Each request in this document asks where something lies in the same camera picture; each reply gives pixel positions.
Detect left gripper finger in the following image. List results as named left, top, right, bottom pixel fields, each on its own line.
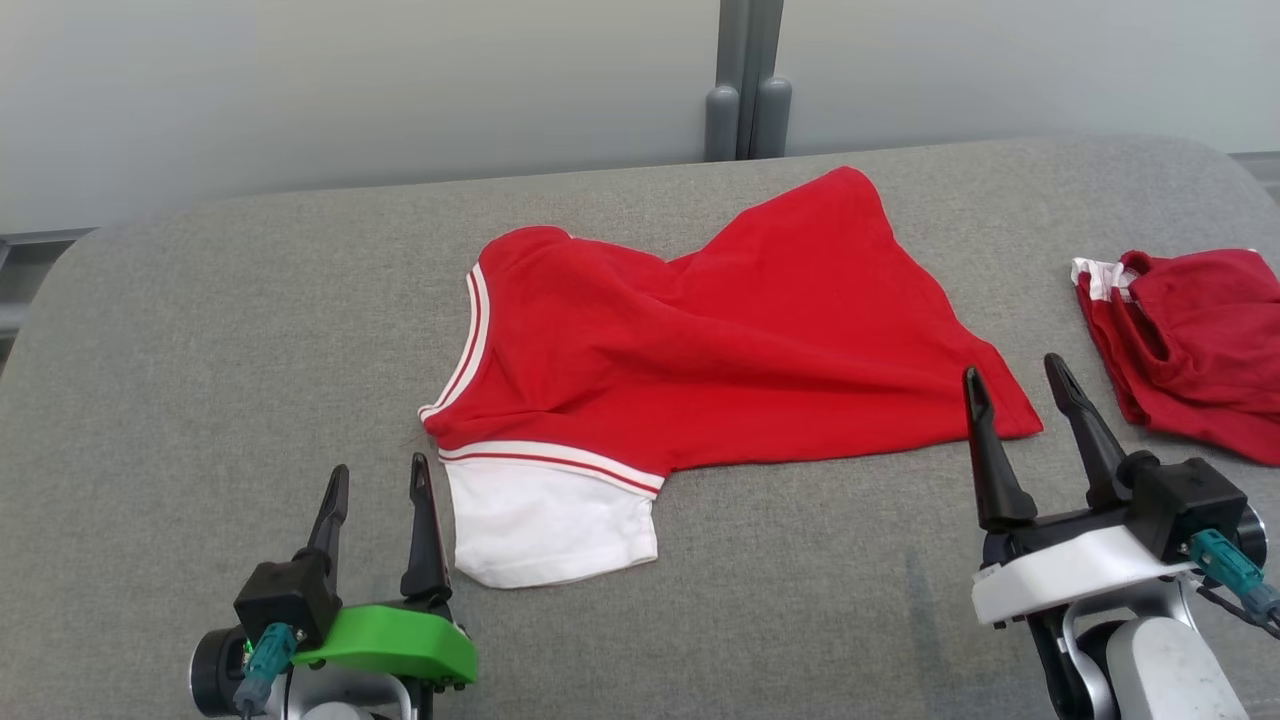
left=295, top=463, right=352, bottom=564
left=400, top=452, right=454, bottom=604

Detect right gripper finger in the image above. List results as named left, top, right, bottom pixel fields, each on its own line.
left=1043, top=352, right=1160, bottom=507
left=961, top=365, right=1040, bottom=532

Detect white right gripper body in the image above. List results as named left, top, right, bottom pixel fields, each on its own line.
left=971, top=504, right=1197, bottom=630

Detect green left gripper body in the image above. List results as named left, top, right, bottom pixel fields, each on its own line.
left=289, top=601, right=480, bottom=691

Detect red shorts white stripes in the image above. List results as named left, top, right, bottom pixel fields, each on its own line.
left=1071, top=247, right=1280, bottom=468

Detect red t-shirt white sleeves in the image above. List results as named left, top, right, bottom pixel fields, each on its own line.
left=417, top=165, right=1045, bottom=590

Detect left camera cable teal plug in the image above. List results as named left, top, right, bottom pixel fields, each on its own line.
left=233, top=621, right=303, bottom=720

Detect camera cable teal plug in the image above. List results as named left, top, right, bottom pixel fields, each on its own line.
left=1187, top=529, right=1280, bottom=623
left=233, top=621, right=303, bottom=720

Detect right camera cable teal plug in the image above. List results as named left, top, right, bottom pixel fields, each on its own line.
left=1187, top=529, right=1280, bottom=623

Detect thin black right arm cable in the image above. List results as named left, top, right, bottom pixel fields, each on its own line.
left=1195, top=583, right=1280, bottom=643

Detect dark grey partition post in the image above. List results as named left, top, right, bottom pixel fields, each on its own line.
left=704, top=0, right=794, bottom=164

